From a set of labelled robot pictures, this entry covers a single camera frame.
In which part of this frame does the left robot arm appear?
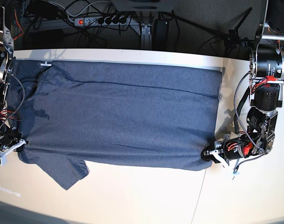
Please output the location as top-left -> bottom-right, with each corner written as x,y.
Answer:
201,0 -> 284,165

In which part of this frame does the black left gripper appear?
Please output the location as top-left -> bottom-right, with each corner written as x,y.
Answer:
201,136 -> 254,163

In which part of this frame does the black tripod stand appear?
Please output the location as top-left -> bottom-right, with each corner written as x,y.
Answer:
171,7 -> 254,57

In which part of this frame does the white power strip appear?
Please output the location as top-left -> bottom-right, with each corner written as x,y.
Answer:
73,14 -> 133,27

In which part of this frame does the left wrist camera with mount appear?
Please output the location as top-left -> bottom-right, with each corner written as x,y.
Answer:
210,150 -> 239,180

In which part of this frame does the aluminium frame post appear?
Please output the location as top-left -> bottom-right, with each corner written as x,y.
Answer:
139,11 -> 153,50

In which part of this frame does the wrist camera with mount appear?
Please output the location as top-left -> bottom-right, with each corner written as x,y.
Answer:
0,139 -> 26,167
210,150 -> 239,180

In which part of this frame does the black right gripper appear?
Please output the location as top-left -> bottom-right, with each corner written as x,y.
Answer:
0,127 -> 21,152

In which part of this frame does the black power adapter brick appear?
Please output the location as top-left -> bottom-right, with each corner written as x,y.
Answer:
152,19 -> 169,51

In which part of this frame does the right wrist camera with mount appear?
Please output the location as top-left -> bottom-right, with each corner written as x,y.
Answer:
0,139 -> 26,167

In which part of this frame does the blue grey T-shirt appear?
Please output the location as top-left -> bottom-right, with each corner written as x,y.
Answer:
7,60 -> 222,189

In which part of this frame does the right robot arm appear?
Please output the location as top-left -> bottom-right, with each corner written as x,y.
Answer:
0,0 -> 21,153

